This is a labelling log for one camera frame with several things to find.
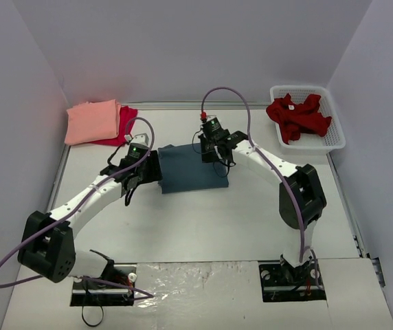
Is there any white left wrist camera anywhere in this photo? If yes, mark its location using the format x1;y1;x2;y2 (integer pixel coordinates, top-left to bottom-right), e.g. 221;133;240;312
124;133;150;147

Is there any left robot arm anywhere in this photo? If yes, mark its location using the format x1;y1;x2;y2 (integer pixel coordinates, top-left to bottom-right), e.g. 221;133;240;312
17;143;162;287

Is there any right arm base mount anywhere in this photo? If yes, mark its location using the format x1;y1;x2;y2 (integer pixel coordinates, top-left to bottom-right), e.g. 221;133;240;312
258;259;326;303

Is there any folded salmon pink t shirt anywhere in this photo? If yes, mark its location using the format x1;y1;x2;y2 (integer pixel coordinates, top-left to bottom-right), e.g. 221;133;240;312
65;100;121;146

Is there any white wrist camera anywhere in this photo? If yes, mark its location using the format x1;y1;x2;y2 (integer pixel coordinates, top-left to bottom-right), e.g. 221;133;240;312
124;133;150;147
200;111;216;123

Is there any black thin floor cable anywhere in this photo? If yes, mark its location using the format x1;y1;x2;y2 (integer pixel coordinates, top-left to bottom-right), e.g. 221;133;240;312
80;303;104;327

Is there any teal blue t shirt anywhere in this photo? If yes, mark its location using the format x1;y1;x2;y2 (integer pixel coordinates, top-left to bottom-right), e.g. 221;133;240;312
158;144;229;195

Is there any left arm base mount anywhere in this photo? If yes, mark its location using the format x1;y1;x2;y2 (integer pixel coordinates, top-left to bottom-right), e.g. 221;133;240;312
69;264;137;307

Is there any crumpled dark red t shirt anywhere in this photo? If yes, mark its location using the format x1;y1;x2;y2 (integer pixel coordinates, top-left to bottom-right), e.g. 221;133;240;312
266;93;332;144

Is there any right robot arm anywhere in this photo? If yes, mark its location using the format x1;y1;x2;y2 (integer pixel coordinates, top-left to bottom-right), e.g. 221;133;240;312
199;114;327;284

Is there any aluminium table edge rail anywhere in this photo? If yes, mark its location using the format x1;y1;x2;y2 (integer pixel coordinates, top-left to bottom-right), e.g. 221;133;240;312
326;153;370;259

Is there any white perforated plastic basket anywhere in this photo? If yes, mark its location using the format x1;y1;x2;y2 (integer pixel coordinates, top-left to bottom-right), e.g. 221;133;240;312
269;85;346;155

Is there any folded magenta t shirt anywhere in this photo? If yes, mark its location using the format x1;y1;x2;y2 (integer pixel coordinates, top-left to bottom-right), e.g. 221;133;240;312
91;106;138;146

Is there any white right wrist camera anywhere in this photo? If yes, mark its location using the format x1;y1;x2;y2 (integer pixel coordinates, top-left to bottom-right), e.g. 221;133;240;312
200;111;216;123

